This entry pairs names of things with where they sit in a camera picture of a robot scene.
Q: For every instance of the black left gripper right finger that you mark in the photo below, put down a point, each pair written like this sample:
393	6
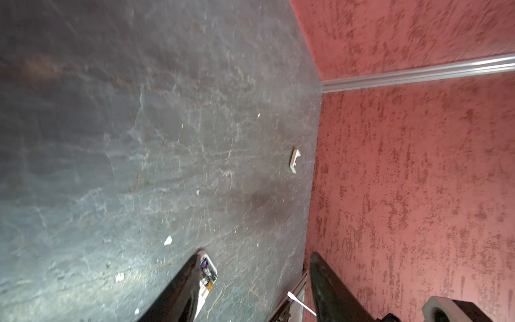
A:
333	300

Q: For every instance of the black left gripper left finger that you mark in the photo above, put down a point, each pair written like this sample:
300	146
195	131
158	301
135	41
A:
179	300

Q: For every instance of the white remote with batteries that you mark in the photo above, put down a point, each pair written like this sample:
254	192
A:
203	293

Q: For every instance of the orange black screwdriver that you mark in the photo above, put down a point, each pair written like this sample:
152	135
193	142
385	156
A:
296	300

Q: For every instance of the white battery cover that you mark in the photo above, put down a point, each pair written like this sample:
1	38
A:
293	160

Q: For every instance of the blue AAA battery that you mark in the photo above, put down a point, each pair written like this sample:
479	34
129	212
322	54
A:
209	273

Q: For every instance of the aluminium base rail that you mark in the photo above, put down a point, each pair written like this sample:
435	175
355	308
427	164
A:
288	309

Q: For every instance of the aluminium corner post right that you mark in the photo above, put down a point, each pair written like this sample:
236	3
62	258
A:
466	68

